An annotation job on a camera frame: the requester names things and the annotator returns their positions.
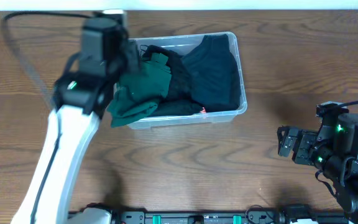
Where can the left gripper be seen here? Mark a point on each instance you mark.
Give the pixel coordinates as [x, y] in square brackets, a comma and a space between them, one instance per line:
[130, 54]

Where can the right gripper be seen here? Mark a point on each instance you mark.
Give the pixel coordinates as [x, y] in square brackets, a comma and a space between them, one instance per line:
[311, 139]

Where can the dark green garment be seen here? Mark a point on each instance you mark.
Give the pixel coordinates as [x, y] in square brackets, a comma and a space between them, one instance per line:
[139, 94]

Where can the small black garment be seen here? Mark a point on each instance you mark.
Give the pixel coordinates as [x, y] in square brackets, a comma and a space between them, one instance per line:
[208, 65]

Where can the pink printed t-shirt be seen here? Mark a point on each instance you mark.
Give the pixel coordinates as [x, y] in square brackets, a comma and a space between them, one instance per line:
[203, 111]

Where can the black garment with tag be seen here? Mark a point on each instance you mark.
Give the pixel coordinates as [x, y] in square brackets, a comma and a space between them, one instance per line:
[235, 86]

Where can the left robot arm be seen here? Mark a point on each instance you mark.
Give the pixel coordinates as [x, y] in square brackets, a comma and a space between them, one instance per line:
[78, 100]

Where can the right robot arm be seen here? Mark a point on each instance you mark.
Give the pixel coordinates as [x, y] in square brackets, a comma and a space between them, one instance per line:
[332, 150]

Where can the clear plastic storage bin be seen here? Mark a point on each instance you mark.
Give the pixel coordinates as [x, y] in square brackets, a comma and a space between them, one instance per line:
[183, 44]

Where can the black mounting rail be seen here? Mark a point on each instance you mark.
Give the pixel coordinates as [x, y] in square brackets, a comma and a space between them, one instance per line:
[301, 213]

